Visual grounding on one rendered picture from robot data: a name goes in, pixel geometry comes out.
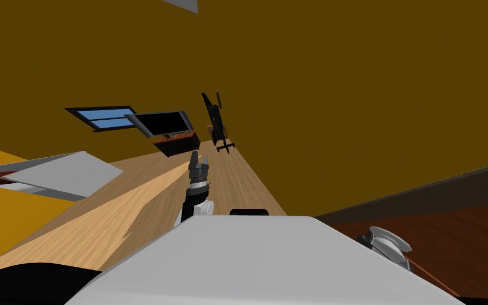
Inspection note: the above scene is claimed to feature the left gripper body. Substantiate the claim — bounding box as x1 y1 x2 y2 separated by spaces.
188 163 210 185

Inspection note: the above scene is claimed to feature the brown television stand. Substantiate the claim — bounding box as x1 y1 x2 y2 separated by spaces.
152 131 202 158

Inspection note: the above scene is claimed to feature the black office chair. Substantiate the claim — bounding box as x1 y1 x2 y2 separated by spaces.
201 91 236 154

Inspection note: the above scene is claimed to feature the black flat television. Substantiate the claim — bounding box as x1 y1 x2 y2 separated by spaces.
124 110 195 139

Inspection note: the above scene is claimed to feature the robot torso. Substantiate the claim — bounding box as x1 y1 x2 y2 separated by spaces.
64 209 467 305

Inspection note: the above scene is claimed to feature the grey flat panel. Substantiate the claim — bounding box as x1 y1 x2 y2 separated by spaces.
0 150 124 202

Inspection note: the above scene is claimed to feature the blue window with black frame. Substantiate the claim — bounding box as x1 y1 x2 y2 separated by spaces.
64 105 138 133

